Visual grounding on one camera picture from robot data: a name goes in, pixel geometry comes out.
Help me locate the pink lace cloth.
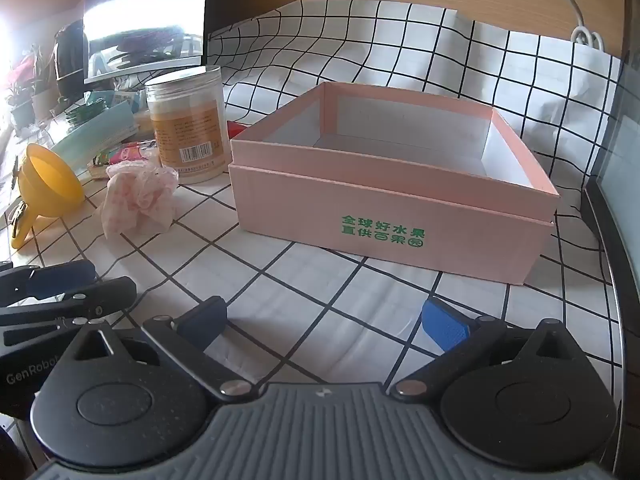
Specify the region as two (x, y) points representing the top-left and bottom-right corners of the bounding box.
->
(100, 160), (180, 238)

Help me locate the yellow tape roll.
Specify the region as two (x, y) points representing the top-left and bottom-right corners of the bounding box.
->
(10, 143), (86, 250)

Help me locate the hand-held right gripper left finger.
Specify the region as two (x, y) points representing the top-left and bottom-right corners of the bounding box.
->
(64, 296), (253, 402)

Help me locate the white checkered tablecloth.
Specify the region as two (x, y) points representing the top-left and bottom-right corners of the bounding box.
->
(0, 0), (626, 480)

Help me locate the pink cardboard box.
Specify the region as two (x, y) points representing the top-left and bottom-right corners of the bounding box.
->
(229, 81), (561, 287)

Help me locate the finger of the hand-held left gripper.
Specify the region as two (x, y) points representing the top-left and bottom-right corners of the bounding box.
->
(0, 276), (137, 347)
(0, 259), (97, 306)

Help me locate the cartoon print tissue packet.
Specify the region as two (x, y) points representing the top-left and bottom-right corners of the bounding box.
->
(89, 141), (161, 181)

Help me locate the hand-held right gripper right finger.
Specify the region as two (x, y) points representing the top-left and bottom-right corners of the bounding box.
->
(392, 297), (576, 401)

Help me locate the dark framed glass panel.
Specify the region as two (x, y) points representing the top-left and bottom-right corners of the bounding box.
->
(580, 50), (640, 321)

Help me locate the clear plastic jar beige label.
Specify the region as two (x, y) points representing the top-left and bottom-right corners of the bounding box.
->
(145, 66), (232, 183)

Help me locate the black and white charm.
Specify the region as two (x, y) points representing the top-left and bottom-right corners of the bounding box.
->
(5, 200), (30, 235)

